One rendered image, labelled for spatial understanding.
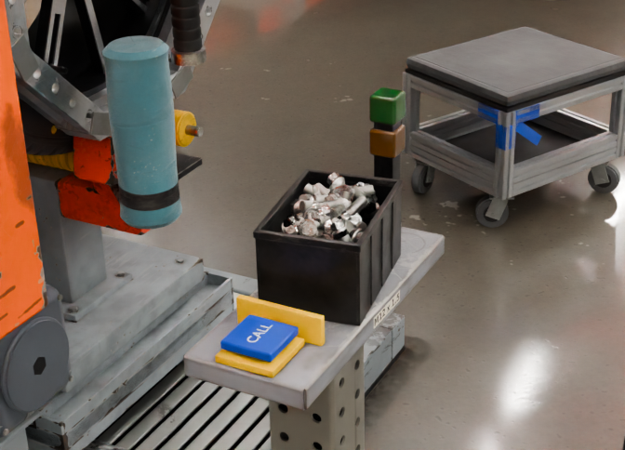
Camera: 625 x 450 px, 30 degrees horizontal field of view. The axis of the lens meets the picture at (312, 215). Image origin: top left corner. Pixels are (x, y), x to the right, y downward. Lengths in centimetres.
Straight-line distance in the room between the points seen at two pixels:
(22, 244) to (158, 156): 33
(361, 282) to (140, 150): 37
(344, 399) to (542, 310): 91
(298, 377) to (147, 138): 42
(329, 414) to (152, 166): 42
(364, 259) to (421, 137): 136
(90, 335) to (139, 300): 12
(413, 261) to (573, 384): 65
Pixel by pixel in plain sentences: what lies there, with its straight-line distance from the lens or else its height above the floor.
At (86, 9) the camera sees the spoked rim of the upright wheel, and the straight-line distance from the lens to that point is 183.
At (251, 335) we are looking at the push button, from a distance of 140.
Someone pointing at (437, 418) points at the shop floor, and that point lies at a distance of 207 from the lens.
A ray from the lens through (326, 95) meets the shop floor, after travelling 350.
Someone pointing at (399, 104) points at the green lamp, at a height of 65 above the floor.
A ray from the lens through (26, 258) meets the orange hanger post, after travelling 137.
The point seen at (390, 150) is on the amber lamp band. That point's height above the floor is 58.
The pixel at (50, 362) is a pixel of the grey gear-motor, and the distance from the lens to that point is 171.
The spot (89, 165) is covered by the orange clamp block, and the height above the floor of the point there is 53.
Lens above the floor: 122
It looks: 26 degrees down
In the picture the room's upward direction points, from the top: 2 degrees counter-clockwise
